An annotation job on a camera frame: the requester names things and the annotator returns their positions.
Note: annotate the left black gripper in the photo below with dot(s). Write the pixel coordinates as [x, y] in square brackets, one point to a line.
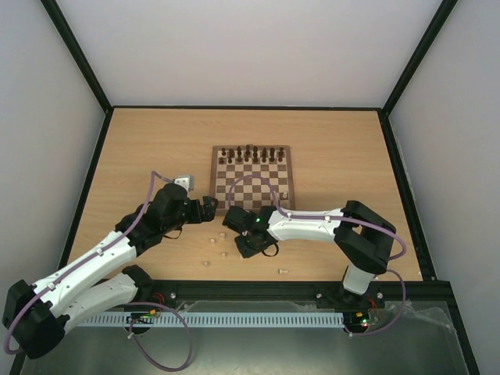
[209, 213]

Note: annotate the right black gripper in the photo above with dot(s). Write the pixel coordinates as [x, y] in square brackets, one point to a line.
[236, 219]

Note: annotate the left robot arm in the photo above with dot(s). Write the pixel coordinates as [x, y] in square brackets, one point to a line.
[38, 316]

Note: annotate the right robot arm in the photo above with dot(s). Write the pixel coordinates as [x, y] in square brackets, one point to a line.
[365, 237]

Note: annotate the dark chess pieces row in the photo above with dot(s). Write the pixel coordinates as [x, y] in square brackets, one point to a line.
[251, 154]

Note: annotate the wooden chessboard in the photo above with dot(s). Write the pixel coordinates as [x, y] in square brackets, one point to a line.
[251, 186]

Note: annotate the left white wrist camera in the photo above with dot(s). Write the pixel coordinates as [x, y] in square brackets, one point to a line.
[186, 181]

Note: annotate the light blue cable duct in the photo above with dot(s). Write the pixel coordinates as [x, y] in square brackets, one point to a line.
[246, 320]

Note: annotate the black aluminium rail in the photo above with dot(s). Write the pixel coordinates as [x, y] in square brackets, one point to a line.
[326, 294]

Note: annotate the black frame post left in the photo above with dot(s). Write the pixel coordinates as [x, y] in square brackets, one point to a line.
[68, 37]

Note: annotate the black frame post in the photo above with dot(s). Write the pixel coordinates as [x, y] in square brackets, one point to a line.
[68, 37]
[433, 29]

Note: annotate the black frame post right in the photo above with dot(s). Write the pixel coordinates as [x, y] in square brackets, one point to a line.
[433, 29]

